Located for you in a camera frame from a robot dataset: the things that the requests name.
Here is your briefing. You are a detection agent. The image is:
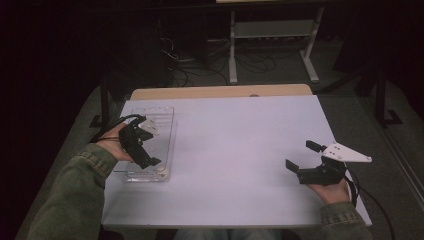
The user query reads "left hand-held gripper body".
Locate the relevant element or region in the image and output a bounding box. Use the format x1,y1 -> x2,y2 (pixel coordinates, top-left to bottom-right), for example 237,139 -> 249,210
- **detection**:
118,114 -> 161,161

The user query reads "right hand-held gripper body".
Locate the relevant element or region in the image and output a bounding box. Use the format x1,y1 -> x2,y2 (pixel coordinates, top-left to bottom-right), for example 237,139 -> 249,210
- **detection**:
297,141 -> 373,186

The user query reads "clear plastic container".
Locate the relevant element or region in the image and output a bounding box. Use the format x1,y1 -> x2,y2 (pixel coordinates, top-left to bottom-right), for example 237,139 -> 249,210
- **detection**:
113,105 -> 176,183

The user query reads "person's left hand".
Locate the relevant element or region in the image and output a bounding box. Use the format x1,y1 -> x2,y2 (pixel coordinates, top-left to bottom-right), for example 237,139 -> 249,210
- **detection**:
96,123 -> 136,164

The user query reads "person's right hand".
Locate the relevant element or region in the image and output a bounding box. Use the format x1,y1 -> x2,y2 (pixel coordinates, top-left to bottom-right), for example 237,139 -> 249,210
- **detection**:
306,178 -> 352,205

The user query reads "black metal stand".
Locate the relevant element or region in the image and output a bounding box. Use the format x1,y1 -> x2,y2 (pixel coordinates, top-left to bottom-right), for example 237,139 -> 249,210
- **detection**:
89,73 -> 115,129
319,64 -> 404,130

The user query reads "white table cover sheet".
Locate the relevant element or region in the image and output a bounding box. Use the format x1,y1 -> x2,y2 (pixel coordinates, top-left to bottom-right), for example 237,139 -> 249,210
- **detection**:
101,94 -> 373,228

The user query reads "white metal rack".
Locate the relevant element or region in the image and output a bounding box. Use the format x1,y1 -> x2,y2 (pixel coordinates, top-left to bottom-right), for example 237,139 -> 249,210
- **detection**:
214,0 -> 326,85

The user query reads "left hand-held gripper cable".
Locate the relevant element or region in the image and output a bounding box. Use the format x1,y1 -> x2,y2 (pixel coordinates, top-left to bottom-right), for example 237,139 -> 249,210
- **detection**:
89,113 -> 146,144

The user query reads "hand-held gripper cable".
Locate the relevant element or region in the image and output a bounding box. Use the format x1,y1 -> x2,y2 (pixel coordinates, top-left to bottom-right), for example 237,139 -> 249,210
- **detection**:
89,113 -> 146,144
344,168 -> 396,240

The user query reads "right hand-held gripper cable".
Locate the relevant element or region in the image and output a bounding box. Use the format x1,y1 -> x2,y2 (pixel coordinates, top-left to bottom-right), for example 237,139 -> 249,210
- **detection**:
344,168 -> 396,240

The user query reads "tangle of floor cables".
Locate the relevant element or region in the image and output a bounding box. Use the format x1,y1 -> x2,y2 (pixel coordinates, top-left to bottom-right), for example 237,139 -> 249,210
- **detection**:
159,35 -> 278,87

